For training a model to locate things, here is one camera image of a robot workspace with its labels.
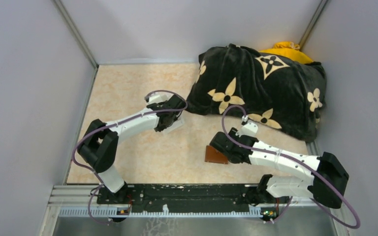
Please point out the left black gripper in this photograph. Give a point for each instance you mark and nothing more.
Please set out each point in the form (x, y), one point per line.
(158, 129)

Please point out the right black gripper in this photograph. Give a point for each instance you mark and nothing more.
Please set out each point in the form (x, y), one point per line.
(232, 132)

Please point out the white translucent plastic card box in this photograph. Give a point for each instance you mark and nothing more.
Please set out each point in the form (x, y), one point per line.
(176, 124)

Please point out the brown leather card holder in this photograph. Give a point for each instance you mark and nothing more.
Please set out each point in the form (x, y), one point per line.
(214, 156)

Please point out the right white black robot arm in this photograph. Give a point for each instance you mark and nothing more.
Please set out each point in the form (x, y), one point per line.
(322, 178)

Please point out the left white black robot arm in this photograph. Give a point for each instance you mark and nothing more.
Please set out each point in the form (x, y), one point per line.
(98, 147)

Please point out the black floral plush blanket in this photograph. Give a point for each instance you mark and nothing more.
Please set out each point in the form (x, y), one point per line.
(270, 89)

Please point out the yellow cloth bundle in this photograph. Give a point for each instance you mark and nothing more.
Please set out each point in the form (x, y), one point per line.
(289, 50)

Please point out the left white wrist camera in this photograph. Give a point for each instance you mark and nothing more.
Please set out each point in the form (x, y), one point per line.
(155, 98)

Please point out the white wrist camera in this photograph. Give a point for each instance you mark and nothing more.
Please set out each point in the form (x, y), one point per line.
(248, 127)
(155, 98)

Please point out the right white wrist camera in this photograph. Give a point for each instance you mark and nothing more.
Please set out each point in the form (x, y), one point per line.
(248, 127)

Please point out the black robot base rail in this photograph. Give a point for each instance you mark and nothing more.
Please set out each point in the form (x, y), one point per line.
(189, 198)

